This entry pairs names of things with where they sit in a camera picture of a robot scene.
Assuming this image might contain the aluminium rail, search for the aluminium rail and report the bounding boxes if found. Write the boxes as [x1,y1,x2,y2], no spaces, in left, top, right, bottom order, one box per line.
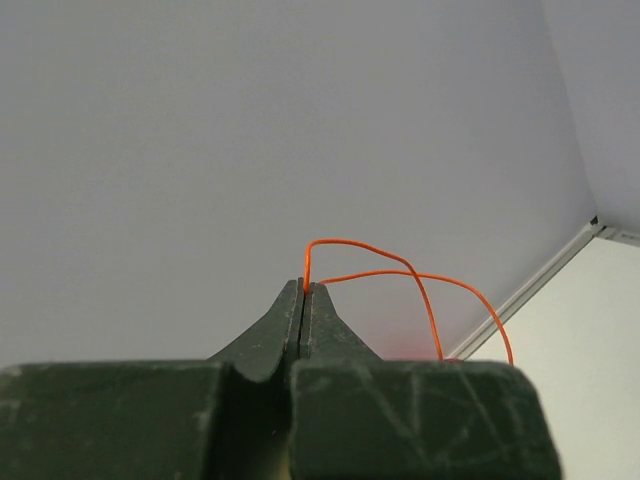
[598,227,640,247]
[451,216,603,359]

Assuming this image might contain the aluminium right side rail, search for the aluminium right side rail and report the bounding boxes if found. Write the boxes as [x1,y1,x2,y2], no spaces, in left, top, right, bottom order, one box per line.
[598,227,640,247]

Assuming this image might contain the aluminium back rail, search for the aluminium back rail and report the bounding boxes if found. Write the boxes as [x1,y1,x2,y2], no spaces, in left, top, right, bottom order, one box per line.
[451,216,603,359]

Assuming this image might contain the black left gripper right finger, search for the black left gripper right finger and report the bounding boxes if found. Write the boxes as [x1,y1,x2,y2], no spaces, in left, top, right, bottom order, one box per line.
[294,284,562,479]

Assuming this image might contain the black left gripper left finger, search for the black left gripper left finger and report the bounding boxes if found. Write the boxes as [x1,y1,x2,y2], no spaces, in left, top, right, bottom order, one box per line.
[1,279,304,479]

